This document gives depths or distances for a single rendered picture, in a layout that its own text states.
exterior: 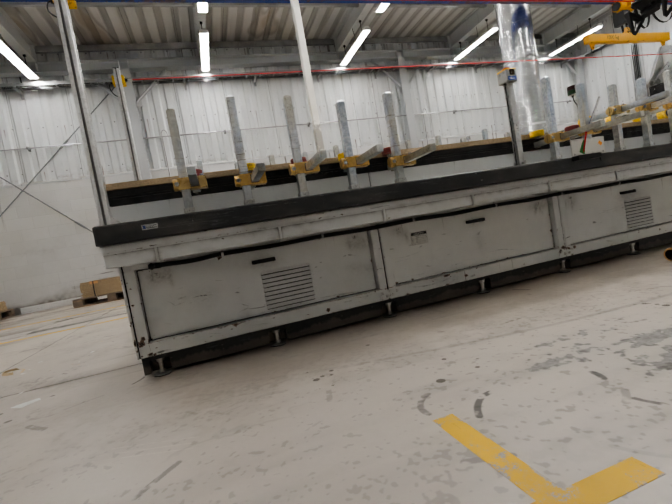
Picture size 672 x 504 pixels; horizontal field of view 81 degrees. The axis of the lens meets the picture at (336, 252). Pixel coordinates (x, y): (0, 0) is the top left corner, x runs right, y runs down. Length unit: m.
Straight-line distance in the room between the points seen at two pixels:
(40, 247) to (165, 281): 7.52
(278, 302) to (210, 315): 0.33
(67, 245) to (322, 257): 7.65
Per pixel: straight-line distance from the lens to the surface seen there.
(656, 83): 5.74
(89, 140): 1.87
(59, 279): 9.37
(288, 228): 1.81
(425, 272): 2.32
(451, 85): 11.58
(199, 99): 9.53
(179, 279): 2.01
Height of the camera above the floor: 0.52
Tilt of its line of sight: 3 degrees down
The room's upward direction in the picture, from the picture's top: 10 degrees counter-clockwise
